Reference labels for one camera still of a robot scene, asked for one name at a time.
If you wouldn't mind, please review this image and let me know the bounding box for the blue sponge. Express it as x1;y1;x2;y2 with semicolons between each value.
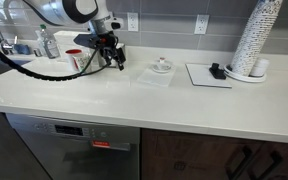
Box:
13;43;32;56

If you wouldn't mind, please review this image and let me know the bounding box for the white wall outlet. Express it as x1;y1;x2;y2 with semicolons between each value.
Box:
194;14;210;35
127;12;139;32

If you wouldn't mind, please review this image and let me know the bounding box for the chrome kitchen faucet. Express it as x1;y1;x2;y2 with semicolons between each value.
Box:
0;0;18;56

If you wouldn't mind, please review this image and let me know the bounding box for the dark wrist camera mount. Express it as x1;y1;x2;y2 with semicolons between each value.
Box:
73;32;100;48

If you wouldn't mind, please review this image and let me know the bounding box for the small black block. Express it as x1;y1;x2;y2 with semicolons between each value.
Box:
208;62;227;80

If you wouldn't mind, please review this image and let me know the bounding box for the clear soap pump bottle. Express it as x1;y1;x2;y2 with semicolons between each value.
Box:
34;29;47;58

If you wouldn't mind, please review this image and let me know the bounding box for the tall patterned cup stack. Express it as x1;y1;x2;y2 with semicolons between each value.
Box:
229;0;284;77

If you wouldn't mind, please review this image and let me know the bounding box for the black cabinet handle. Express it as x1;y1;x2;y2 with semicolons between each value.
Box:
248;151;283;180
225;145;253;180

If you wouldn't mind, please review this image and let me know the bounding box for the metal napkin holder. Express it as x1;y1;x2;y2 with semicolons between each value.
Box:
97;42;127;69

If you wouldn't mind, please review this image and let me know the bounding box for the short white lid stack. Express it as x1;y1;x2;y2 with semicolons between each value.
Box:
249;58;271;78

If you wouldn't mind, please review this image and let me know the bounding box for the small white dish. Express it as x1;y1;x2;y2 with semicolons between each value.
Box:
151;57;173;74

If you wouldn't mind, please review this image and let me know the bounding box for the white square tile mat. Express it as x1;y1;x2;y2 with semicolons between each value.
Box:
185;63;233;89

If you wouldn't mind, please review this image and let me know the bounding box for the stainless steel dishwasher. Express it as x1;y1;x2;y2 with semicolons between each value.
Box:
5;112;141;180

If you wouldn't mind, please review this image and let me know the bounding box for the clear bottle green cap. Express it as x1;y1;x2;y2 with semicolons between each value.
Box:
38;23;61;60

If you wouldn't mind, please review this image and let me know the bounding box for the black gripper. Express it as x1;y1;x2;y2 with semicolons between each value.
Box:
91;30;127;72

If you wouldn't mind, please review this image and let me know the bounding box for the red and white mug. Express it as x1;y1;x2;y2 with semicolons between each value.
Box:
65;48;83;72

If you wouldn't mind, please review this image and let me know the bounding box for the white napkin under dish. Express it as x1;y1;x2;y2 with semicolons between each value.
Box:
137;64;177;88

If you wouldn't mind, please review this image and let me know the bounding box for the dark sink base cabinet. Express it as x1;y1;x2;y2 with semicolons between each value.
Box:
0;111;52;180

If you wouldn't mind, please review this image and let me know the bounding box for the white round cup tray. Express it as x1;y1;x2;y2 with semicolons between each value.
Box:
223;63;268;84

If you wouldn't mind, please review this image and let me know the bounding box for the dark wood cabinet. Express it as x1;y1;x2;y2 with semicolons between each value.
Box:
140;128;288;180

